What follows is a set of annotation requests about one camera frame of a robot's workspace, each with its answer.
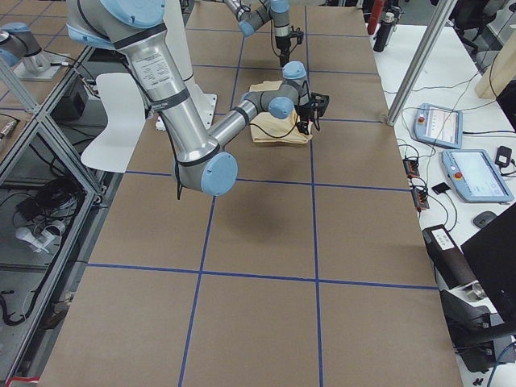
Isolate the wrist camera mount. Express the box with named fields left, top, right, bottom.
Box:
left=289, top=26, right=304, bottom=45
left=310, top=92, right=330, bottom=119

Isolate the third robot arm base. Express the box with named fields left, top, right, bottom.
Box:
left=1, top=22, right=61, bottom=81

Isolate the teach pendant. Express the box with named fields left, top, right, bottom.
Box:
left=413, top=103, right=463, bottom=149
left=441, top=149, right=514, bottom=203

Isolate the red fire extinguisher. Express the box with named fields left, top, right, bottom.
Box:
left=367, top=0, right=385, bottom=35

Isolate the black square pad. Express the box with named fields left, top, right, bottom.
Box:
left=431, top=182, right=451, bottom=195

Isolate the black box under frame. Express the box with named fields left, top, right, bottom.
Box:
left=51, top=80, right=88, bottom=121

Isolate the metal cup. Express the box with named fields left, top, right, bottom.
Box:
left=465, top=281, right=487, bottom=302

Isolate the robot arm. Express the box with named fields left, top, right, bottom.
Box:
left=223, top=0, right=298, bottom=67
left=66, top=1, right=314, bottom=196

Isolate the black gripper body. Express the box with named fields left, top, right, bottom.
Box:
left=275, top=35, right=291, bottom=51
left=297, top=103, right=313, bottom=123

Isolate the black labelled box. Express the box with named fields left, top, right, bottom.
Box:
left=422, top=225, right=476, bottom=289

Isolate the lower teach pendant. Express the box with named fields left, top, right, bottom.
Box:
left=441, top=149, right=514, bottom=203

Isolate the upper teach pendant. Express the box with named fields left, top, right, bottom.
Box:
left=413, top=103, right=463, bottom=149

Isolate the white camera pedestal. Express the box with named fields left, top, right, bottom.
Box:
left=163, top=0, right=218, bottom=129

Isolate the cream long sleeve shirt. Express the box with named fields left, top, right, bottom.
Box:
left=248, top=80, right=314, bottom=145

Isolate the black monitor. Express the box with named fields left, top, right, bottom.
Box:
left=461, top=206, right=515, bottom=322

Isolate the black computer mouse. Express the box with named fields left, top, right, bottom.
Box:
left=472, top=210, right=497, bottom=229

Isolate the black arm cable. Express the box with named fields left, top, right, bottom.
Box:
left=268, top=19, right=304, bottom=57
left=249, top=80, right=323, bottom=140

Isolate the white plastic chair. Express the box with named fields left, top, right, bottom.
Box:
left=81, top=73, right=146, bottom=173

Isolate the aluminium frame post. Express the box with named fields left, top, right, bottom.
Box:
left=386, top=0, right=457, bottom=127

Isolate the black power adapter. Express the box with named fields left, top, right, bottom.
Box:
left=495, top=146, right=512, bottom=168

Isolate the white power strip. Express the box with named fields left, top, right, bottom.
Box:
left=15, top=227, right=57, bottom=253

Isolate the red circuit board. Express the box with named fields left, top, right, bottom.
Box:
left=402, top=158, right=420, bottom=178
left=411, top=185, right=430, bottom=212

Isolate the wooden board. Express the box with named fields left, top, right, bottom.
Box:
left=475, top=31, right=515, bottom=99

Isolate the black water bottle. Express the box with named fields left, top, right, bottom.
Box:
left=373, top=12, right=396, bottom=52

